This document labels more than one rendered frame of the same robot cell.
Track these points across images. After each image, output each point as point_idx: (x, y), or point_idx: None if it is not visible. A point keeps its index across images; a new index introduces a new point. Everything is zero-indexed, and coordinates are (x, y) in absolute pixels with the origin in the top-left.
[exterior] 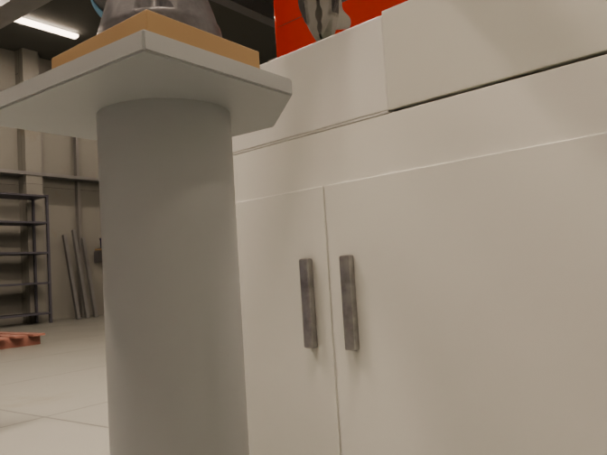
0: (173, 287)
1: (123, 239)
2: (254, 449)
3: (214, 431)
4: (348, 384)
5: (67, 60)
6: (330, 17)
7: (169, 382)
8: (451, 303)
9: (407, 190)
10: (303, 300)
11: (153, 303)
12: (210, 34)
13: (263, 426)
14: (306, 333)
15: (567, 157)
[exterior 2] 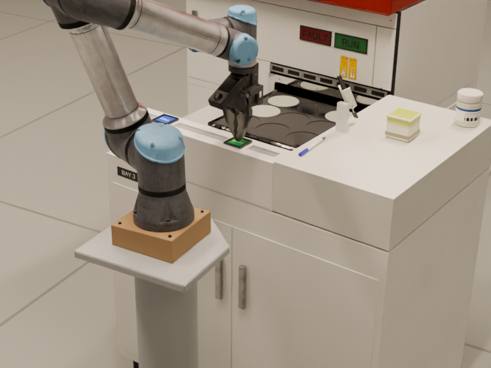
0: (175, 331)
1: (153, 313)
2: None
3: None
4: (237, 319)
5: (122, 232)
6: (242, 131)
7: (172, 363)
8: (292, 307)
9: (278, 253)
10: (215, 277)
11: (166, 337)
12: (192, 225)
13: None
14: (217, 292)
15: (348, 276)
